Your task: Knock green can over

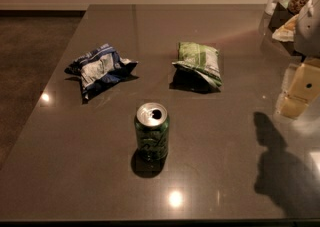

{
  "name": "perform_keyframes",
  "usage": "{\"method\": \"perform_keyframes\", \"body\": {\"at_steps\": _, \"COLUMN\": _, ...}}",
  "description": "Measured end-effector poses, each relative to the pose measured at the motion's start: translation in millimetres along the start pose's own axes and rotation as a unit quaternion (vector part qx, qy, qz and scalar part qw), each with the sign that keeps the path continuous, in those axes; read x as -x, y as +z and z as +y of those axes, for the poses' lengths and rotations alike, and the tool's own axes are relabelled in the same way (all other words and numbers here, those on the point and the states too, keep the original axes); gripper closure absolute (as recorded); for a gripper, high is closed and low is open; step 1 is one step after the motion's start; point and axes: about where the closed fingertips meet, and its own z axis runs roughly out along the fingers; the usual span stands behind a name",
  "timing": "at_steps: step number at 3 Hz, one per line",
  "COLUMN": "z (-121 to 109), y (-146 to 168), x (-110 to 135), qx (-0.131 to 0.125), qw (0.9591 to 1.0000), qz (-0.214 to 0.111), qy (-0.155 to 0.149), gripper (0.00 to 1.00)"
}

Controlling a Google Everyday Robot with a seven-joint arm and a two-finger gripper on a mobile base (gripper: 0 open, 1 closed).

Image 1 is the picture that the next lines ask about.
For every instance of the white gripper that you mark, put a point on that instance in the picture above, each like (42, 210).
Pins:
(308, 29)

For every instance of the green soda can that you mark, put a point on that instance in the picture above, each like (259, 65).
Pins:
(152, 131)

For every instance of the pale snack packet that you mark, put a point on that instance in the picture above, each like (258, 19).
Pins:
(286, 32)

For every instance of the green chip bag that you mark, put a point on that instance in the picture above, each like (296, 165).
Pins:
(200, 59)

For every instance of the blue chip bag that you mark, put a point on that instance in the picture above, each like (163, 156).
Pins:
(100, 69)

